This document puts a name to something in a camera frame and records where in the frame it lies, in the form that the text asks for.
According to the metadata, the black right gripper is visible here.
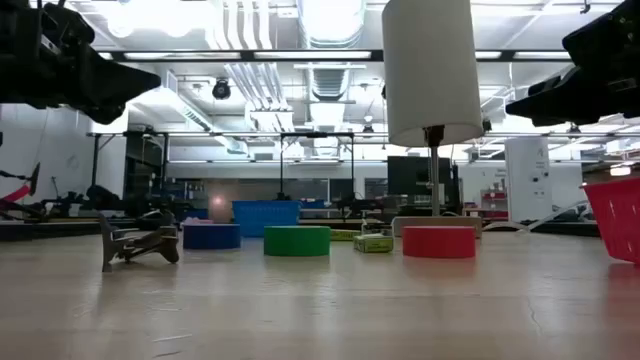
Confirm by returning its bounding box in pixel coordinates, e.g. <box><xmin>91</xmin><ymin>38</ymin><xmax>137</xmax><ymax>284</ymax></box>
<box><xmin>504</xmin><ymin>0</ymin><xmax>640</xmax><ymax>127</ymax></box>

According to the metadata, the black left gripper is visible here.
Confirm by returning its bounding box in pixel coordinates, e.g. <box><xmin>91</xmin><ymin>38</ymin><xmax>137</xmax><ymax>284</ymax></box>
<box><xmin>0</xmin><ymin>0</ymin><xmax>162</xmax><ymax>126</ymax></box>

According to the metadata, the wooden model piece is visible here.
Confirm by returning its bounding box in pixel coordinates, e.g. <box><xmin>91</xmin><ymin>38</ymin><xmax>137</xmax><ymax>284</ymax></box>
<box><xmin>98</xmin><ymin>212</ymin><xmax>180</xmax><ymax>274</ymax></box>

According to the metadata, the blue tape roll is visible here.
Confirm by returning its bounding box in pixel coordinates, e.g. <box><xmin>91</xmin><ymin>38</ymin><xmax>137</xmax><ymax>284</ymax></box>
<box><xmin>182</xmin><ymin>223</ymin><xmax>242</xmax><ymax>251</ymax></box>

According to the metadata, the red tape roll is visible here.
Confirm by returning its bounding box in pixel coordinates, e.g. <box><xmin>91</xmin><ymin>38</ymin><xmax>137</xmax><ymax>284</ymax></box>
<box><xmin>401</xmin><ymin>225</ymin><xmax>477</xmax><ymax>260</ymax></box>

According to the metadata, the small stapler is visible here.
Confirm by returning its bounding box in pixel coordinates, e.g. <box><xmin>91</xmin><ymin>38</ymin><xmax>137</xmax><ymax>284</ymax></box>
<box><xmin>360</xmin><ymin>218</ymin><xmax>394</xmax><ymax>236</ymax></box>

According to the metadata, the green tape roll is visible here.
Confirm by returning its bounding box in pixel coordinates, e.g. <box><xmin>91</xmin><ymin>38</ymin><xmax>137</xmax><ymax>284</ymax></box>
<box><xmin>263</xmin><ymin>225</ymin><xmax>332</xmax><ymax>258</ymax></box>

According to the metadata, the green staple box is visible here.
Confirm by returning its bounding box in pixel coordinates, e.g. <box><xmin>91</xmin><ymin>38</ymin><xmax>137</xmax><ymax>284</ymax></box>
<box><xmin>353</xmin><ymin>233</ymin><xmax>395</xmax><ymax>254</ymax></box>
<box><xmin>329</xmin><ymin>228</ymin><xmax>362</xmax><ymax>242</ymax></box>

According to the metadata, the black ceiling spotlight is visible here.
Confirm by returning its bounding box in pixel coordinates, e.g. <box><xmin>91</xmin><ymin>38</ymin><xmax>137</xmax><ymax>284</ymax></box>
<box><xmin>211</xmin><ymin>78</ymin><xmax>232</xmax><ymax>101</ymax></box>

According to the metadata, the person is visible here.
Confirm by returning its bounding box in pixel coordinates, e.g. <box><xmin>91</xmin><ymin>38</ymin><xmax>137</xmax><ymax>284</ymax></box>
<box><xmin>85</xmin><ymin>184</ymin><xmax>124</xmax><ymax>211</ymax></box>

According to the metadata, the red shelf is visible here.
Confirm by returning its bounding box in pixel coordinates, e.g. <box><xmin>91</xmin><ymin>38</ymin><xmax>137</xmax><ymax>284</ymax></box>
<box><xmin>479</xmin><ymin>188</ymin><xmax>510</xmax><ymax>219</ymax></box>

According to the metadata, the red plastic basket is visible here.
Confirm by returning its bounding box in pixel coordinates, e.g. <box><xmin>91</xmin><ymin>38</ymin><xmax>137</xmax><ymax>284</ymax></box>
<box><xmin>580</xmin><ymin>177</ymin><xmax>640</xmax><ymax>265</ymax></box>

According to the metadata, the black overhead beam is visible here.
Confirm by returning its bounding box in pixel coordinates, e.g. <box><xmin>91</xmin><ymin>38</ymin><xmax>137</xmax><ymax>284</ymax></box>
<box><xmin>97</xmin><ymin>48</ymin><xmax>572</xmax><ymax>63</ymax></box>

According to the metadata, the white shade table lamp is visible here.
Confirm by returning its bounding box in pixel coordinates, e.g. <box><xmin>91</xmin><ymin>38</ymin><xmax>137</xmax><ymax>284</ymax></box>
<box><xmin>381</xmin><ymin>0</ymin><xmax>485</xmax><ymax>239</ymax></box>

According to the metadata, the blue plastic basket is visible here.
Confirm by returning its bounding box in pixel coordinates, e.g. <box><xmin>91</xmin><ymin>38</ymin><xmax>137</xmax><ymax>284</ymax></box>
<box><xmin>231</xmin><ymin>200</ymin><xmax>302</xmax><ymax>238</ymax></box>

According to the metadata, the white lamp cable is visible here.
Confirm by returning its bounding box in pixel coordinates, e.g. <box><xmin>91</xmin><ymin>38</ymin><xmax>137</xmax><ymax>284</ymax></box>
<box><xmin>482</xmin><ymin>199</ymin><xmax>590</xmax><ymax>232</ymax></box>

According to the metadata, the black aluminium table frame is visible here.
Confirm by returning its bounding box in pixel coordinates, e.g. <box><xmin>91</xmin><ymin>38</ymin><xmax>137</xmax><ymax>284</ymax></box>
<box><xmin>0</xmin><ymin>218</ymin><xmax>601</xmax><ymax>242</ymax></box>

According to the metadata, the black background rig frame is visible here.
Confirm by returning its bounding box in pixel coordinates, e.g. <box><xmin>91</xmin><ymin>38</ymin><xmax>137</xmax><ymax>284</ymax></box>
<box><xmin>87</xmin><ymin>129</ymin><xmax>357</xmax><ymax>221</ymax></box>

